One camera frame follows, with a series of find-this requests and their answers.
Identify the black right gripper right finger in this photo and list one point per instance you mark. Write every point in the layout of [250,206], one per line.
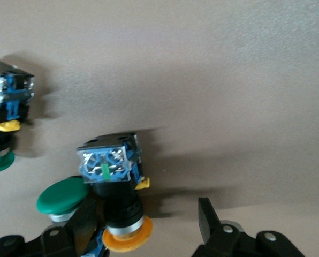
[210,225]

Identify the yellow push button switch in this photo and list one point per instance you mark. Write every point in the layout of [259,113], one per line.
[108,163]

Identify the brown table mat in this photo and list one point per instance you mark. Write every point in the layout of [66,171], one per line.
[202,80]

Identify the green push button switch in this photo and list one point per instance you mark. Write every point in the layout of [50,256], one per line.
[63,198]
[12,91]

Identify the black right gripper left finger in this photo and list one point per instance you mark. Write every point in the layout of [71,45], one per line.
[82,227]

